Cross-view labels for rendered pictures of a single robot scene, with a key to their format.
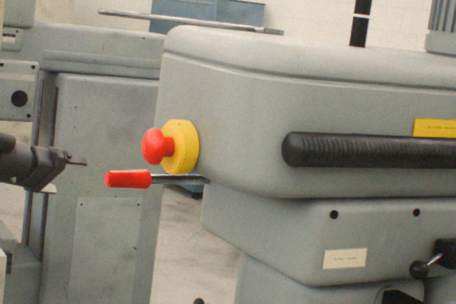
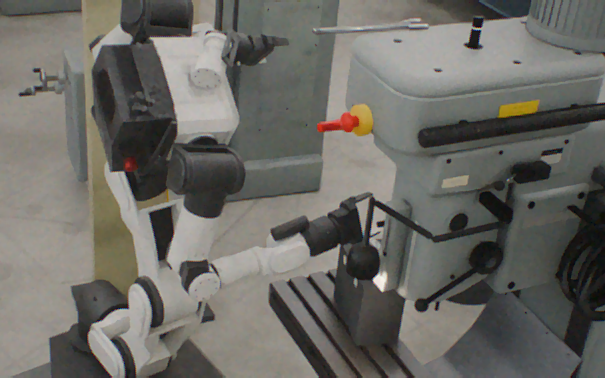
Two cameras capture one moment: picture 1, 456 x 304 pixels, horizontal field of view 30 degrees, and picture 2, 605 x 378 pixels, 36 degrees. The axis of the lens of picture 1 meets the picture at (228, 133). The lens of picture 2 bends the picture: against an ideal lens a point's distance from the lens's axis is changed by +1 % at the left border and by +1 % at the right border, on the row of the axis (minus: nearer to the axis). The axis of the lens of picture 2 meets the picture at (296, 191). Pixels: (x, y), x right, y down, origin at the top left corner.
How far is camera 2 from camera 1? 0.93 m
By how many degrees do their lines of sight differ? 23
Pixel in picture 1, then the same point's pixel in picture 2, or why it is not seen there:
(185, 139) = (365, 120)
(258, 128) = (405, 123)
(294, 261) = (425, 183)
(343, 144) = (452, 133)
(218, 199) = not seen: hidden behind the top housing
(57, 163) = (268, 48)
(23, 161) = (244, 50)
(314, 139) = (435, 134)
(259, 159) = (406, 139)
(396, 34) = not seen: outside the picture
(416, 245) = (500, 169)
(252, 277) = (404, 178)
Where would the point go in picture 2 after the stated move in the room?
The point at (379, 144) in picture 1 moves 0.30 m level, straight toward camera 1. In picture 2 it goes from (474, 130) to (447, 209)
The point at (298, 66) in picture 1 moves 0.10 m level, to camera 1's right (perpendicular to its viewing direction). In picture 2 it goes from (428, 92) to (485, 99)
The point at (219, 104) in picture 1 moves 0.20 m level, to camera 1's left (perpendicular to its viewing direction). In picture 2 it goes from (384, 105) to (277, 91)
